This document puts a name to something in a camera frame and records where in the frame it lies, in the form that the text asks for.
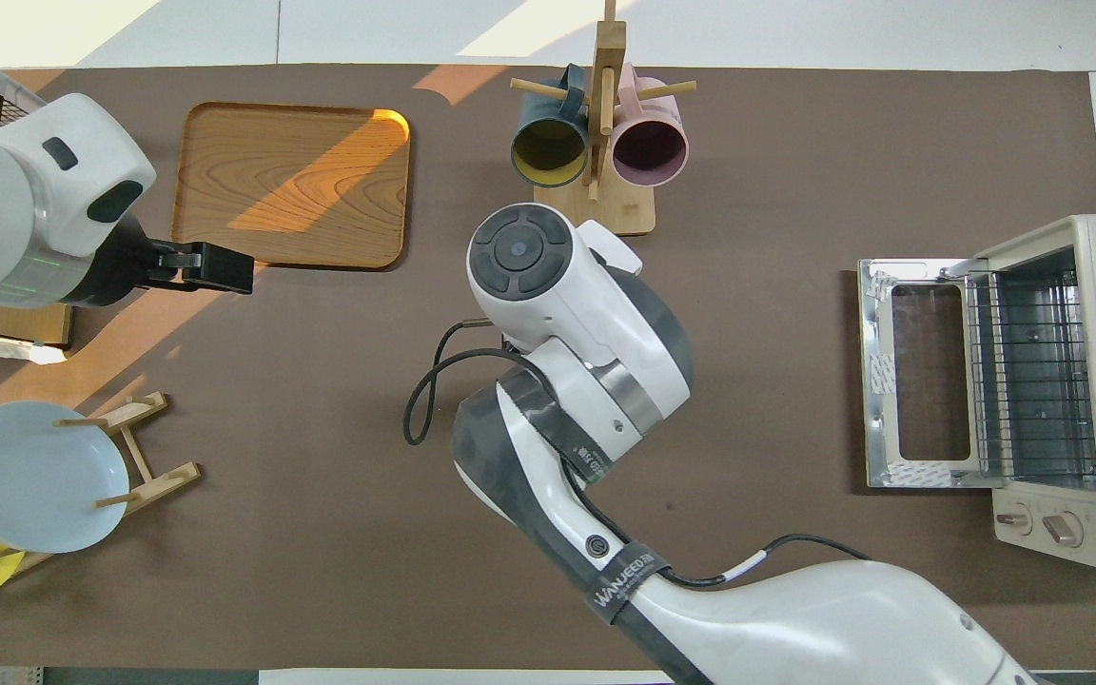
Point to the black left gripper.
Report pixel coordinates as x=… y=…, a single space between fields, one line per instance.
x=125 y=266

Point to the glass oven door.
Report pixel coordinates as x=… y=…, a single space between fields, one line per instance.
x=881 y=381

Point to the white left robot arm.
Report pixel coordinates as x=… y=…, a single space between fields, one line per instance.
x=25 y=200

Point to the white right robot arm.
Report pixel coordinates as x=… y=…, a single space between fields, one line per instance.
x=586 y=314

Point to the metal oven rack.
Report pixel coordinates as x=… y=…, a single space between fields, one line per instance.
x=1033 y=381

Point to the wooden tray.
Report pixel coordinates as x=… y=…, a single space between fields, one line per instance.
x=291 y=181

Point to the brown table mat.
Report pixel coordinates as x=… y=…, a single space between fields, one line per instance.
x=320 y=381

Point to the wooden plate rack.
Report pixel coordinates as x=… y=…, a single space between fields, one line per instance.
x=153 y=485

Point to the light blue plate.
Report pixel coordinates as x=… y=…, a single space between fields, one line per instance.
x=34 y=476

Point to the dark blue mug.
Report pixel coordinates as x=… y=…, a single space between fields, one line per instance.
x=548 y=152

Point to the wooden mug rack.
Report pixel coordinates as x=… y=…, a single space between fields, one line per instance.
x=596 y=214

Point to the pink mug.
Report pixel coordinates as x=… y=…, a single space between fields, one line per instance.
x=648 y=152

